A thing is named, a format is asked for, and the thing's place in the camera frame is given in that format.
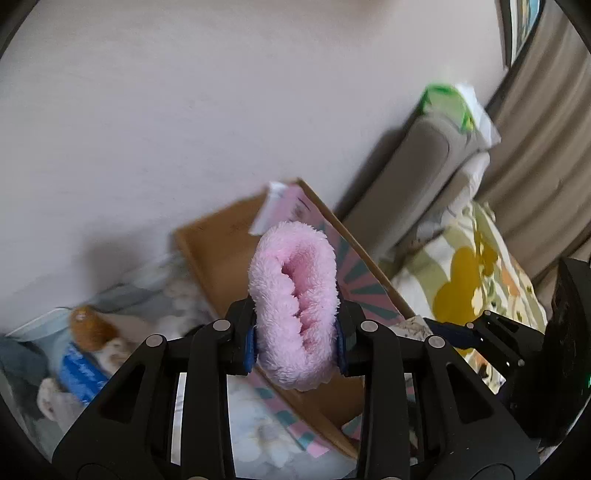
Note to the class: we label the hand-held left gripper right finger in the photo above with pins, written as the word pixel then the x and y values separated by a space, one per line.
pixel 340 351

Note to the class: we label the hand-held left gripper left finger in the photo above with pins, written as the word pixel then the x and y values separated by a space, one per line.
pixel 249 347

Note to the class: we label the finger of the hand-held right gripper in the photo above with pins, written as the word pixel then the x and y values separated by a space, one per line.
pixel 450 334

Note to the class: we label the cardboard box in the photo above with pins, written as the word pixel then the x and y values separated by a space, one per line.
pixel 217 249

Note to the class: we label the white plush toy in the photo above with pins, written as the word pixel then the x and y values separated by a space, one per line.
pixel 115 353

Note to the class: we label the brown round plush toy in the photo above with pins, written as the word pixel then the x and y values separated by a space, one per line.
pixel 90 330

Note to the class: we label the blue and white packet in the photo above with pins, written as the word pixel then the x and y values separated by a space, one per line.
pixel 78 371

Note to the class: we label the yellow floral blanket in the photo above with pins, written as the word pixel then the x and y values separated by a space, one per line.
pixel 461 277

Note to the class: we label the pale floral table cloth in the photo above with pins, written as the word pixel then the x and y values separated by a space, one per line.
pixel 258 429

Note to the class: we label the beige striped sofa backrest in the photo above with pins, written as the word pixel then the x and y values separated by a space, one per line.
pixel 545 161

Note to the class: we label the green tissue pack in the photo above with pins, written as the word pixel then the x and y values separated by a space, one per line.
pixel 443 99

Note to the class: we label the dark picture frame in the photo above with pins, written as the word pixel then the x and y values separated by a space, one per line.
pixel 521 32

